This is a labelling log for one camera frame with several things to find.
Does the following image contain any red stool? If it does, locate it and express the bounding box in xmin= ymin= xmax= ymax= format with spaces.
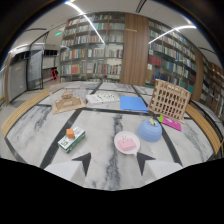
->
xmin=50 ymin=68 xmax=59 ymax=83

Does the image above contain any green white carton box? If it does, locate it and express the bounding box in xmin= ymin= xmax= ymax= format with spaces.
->
xmin=57 ymin=126 xmax=87 ymax=155

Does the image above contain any large library bookshelf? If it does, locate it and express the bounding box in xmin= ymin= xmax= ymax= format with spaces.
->
xmin=58 ymin=11 xmax=127 ymax=83

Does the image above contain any blue folder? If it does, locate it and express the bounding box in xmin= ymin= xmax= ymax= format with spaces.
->
xmin=119 ymin=95 xmax=149 ymax=113

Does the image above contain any wooden palace model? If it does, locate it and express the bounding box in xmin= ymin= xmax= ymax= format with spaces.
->
xmin=50 ymin=89 xmax=87 ymax=115

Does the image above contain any blue upturned bowl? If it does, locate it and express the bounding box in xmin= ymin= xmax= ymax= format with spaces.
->
xmin=136 ymin=119 xmax=163 ymax=144

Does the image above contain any white round plate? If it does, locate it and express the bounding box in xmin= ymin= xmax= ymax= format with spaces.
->
xmin=113 ymin=130 xmax=141 ymax=156

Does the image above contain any wooden pillar panel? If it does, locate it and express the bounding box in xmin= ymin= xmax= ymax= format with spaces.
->
xmin=119 ymin=13 xmax=150 ymax=87

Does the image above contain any side library bookshelf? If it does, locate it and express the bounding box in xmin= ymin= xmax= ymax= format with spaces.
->
xmin=145 ymin=19 xmax=205 ymax=95

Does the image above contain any white dotted board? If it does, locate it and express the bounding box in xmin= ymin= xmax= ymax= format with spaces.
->
xmin=85 ymin=92 xmax=120 ymax=105

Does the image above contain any small orange cube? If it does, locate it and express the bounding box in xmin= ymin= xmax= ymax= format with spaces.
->
xmin=65 ymin=128 xmax=76 ymax=140

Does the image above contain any wooden curved bench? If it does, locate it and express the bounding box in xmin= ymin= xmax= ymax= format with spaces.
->
xmin=0 ymin=87 xmax=52 ymax=139
xmin=185 ymin=103 xmax=222 ymax=156

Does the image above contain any pink flat package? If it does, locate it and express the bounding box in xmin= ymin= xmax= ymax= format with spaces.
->
xmin=158 ymin=114 xmax=183 ymax=132

